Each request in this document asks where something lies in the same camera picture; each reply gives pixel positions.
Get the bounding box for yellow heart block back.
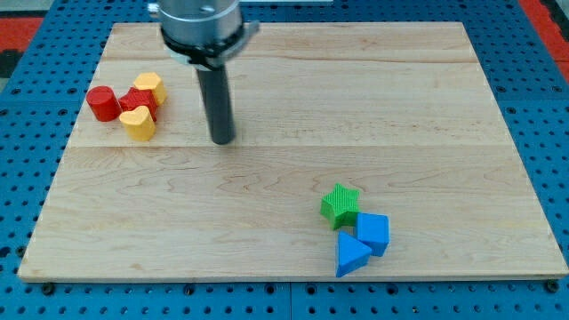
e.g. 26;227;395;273
133;72;167;107

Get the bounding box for blue triangular prism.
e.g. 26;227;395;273
335;231;372;277

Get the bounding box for wooden board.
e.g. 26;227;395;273
18;22;568;283

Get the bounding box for blue cube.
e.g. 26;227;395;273
356;212;390;257

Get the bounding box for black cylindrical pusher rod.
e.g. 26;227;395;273
196;66;236;145

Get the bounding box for yellow heart block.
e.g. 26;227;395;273
133;72;167;107
119;106;156;141

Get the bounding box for red cylinder block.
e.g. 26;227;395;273
86;85;122;122

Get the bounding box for yellow heart block front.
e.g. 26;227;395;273
119;106;156;141

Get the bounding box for green star block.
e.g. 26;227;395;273
320;183;360;230

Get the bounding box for red star block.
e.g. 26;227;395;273
118;87;157;122

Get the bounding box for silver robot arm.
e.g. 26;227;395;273
148;0;260;70

